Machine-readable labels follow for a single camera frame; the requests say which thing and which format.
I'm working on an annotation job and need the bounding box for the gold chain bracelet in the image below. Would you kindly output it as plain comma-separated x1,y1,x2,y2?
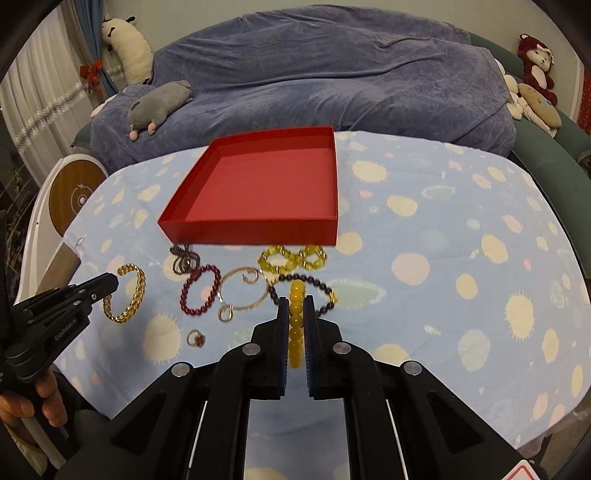
101,262,147,324

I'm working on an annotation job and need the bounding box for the orange yellow bead bracelet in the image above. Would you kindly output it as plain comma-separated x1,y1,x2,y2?
287,279,307,369

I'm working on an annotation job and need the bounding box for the dark bead bracelet gold accent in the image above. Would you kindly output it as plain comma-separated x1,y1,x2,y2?
266,274,338,317

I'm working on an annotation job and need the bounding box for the small purple bead strand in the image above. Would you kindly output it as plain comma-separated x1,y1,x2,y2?
169,243,200,275

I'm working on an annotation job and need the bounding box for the dark red bead bracelet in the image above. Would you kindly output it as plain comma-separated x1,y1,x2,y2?
179,263,223,318

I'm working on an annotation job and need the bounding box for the rose gold hoop earring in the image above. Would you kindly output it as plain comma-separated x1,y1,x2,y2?
242,267,260,284

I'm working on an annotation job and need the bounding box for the yellow green stone bracelet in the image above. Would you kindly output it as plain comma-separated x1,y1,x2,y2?
256,244,329,275

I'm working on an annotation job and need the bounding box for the person's left hand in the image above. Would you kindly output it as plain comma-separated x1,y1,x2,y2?
1,369,67,429

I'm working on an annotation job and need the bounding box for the brown cardboard tag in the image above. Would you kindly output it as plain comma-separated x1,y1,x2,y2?
37,244,81,294

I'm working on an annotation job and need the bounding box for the round white wooden device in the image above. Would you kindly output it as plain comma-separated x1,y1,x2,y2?
16,153,108,302

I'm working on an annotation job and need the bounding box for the light blue patterned tablecloth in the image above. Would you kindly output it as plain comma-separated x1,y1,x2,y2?
57,132,590,446

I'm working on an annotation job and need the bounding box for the grey mouse plush toy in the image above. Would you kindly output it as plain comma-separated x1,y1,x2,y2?
127,80,192,141

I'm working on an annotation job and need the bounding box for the red shallow cardboard tray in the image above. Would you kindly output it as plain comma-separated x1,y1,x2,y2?
158,126,339,246

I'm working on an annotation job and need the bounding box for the white sheer curtain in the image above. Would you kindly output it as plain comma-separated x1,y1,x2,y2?
1,4,93,184

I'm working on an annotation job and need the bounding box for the red bow curtain tie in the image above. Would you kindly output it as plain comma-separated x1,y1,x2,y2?
79,59,102,96

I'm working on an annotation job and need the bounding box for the white long plush toy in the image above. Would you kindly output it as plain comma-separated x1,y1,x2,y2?
101,16,153,85

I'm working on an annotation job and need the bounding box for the blue curtain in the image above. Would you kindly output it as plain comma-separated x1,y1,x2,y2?
73,0,118,97

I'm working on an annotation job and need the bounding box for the blue grey bed blanket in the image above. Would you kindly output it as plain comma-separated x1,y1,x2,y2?
90,5,516,172

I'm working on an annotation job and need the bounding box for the beige cushion plush toy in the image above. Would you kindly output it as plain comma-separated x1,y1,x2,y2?
504,74,562,138

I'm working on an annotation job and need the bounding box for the red monkey plush toy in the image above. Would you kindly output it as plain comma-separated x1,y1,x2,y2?
518,34,558,107

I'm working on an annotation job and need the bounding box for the green bed frame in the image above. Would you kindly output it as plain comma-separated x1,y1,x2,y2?
468,32,591,280

